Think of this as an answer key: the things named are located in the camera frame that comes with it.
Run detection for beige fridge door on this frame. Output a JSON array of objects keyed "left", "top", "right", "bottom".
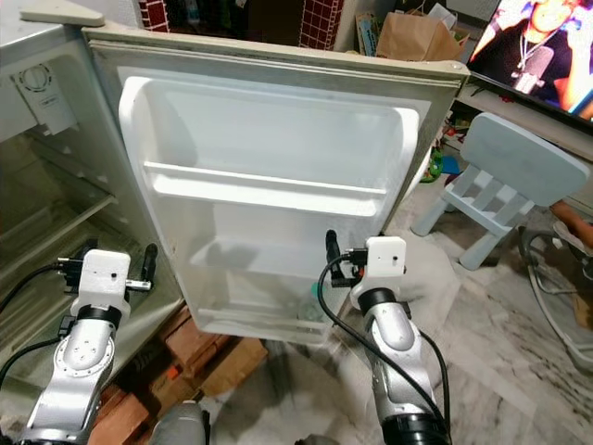
[{"left": 82, "top": 22, "right": 470, "bottom": 347}]

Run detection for fridge interior shelf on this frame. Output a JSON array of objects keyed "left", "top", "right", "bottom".
[{"left": 0, "top": 190, "right": 105, "bottom": 279}]

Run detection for grey small fridge body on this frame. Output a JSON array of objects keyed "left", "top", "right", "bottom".
[{"left": 0, "top": 0, "right": 188, "bottom": 429}]

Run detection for clear fridge door bottle shelf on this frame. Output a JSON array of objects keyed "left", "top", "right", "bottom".
[{"left": 187, "top": 295, "right": 339, "bottom": 346}]

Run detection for white fridge thermostat box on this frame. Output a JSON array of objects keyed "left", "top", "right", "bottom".
[{"left": 22, "top": 63, "right": 77, "bottom": 136}]

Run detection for clear bottle with green cap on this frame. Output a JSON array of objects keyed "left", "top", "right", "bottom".
[{"left": 309, "top": 281, "right": 336, "bottom": 322}]

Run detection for orange brick stack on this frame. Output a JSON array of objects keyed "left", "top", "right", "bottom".
[{"left": 97, "top": 304, "right": 270, "bottom": 445}]

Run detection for grey robot leg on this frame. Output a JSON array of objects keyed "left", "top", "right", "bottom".
[{"left": 148, "top": 400, "right": 213, "bottom": 445}]

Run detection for light blue child chair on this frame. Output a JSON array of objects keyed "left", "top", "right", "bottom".
[{"left": 410, "top": 111, "right": 593, "bottom": 273}]

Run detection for white television stand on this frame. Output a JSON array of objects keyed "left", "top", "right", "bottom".
[{"left": 452, "top": 76, "right": 593, "bottom": 151}]

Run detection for brown paper bag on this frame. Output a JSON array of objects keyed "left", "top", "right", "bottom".
[{"left": 374, "top": 9, "right": 470, "bottom": 62}]

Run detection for red tiled shelf unit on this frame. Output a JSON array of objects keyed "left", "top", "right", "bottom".
[{"left": 136, "top": 0, "right": 347, "bottom": 47}]

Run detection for flat screen television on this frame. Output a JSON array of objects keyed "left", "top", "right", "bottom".
[{"left": 465, "top": 0, "right": 593, "bottom": 118}]

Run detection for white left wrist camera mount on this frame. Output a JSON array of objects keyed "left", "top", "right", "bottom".
[{"left": 74, "top": 248, "right": 132, "bottom": 322}]

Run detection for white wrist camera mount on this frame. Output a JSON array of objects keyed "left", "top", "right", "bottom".
[
  {"left": 74, "top": 248, "right": 132, "bottom": 322},
  {"left": 363, "top": 235, "right": 410, "bottom": 286}
]

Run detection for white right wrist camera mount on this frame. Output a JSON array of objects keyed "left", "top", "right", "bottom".
[{"left": 363, "top": 235, "right": 410, "bottom": 286}]

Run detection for long black left arm cable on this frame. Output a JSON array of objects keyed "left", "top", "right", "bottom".
[{"left": 0, "top": 267, "right": 77, "bottom": 312}]

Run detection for short black left arm cable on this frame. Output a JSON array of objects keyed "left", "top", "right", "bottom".
[{"left": 0, "top": 320, "right": 73, "bottom": 383}]

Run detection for white fridge door shelf rail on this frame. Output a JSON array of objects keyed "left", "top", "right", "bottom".
[{"left": 143, "top": 161, "right": 390, "bottom": 218}]

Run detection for white frame baby bouncer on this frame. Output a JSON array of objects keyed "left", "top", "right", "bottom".
[{"left": 517, "top": 226, "right": 593, "bottom": 333}]

